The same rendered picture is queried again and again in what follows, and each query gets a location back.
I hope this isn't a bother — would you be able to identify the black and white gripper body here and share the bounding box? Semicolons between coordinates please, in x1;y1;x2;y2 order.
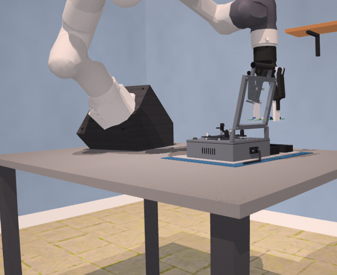
254;46;277;77

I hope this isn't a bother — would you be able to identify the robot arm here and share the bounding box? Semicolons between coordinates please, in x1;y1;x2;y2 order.
48;0;278;129

